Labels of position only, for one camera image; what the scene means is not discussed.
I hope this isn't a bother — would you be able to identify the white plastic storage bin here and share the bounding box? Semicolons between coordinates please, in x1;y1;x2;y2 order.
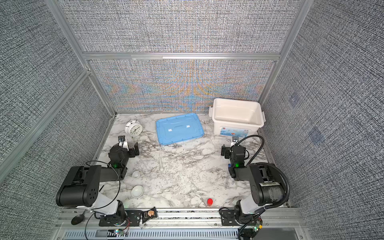
209;98;266;138

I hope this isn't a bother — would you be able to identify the white alarm clock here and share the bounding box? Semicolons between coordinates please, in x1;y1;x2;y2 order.
125;120;143;137

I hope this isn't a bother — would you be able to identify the small circuit board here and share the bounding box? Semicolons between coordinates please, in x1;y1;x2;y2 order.
142;207;158;224

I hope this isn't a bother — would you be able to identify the small white ceramic dish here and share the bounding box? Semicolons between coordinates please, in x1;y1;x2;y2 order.
132;171;141;179

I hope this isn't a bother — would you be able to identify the blue plastic bin lid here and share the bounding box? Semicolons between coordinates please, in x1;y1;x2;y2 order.
156;113;204;146

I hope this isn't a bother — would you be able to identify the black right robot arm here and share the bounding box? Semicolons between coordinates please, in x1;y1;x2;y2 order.
221;145;290;226

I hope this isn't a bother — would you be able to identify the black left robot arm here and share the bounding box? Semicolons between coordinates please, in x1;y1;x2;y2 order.
56;143;140;226

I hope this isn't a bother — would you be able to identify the red capped vial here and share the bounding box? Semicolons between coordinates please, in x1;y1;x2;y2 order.
207;198;213;207

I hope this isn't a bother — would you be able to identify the aluminium front rail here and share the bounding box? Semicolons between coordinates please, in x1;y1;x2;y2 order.
51;208;311;240

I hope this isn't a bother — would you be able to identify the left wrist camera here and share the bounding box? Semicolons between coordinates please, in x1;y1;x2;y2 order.
118;136;126;147

